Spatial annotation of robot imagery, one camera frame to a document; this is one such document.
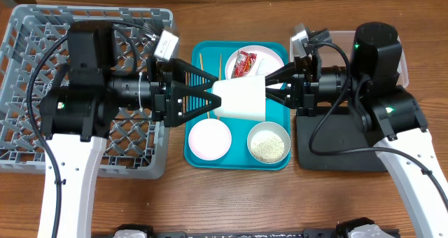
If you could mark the white rice grains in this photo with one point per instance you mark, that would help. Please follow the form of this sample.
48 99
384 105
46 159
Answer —
267 146

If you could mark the red snack wrapper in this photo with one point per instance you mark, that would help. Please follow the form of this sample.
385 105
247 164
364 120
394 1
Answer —
244 63

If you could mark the black rectangular tray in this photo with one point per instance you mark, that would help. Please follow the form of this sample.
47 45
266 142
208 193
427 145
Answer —
338 132

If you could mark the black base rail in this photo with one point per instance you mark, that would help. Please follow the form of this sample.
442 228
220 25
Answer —
306 233

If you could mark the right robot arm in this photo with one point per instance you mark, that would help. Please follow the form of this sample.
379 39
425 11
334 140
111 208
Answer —
358 118

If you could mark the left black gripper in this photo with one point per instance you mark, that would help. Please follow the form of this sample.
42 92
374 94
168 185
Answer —
165 102

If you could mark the grey plastic dish rack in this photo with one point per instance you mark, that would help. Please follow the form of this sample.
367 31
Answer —
136 147

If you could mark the white paper cup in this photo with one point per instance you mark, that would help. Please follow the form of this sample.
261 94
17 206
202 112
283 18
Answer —
241 98

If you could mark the large white round plate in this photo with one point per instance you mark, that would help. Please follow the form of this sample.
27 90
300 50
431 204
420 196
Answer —
267 61

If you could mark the grey metal bowl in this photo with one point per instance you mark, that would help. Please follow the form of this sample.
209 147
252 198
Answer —
275 128

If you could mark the teal serving tray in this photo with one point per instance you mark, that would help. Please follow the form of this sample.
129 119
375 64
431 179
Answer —
238 156

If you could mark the wooden chopstick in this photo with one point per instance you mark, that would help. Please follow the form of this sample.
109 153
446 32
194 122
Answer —
220 74
201 64

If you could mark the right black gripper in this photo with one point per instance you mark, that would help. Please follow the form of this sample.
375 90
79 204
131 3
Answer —
304 94

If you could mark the clear plastic bin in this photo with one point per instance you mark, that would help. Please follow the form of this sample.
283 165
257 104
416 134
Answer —
332 59

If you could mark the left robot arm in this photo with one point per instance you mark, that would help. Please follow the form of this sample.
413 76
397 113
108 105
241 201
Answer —
74 118

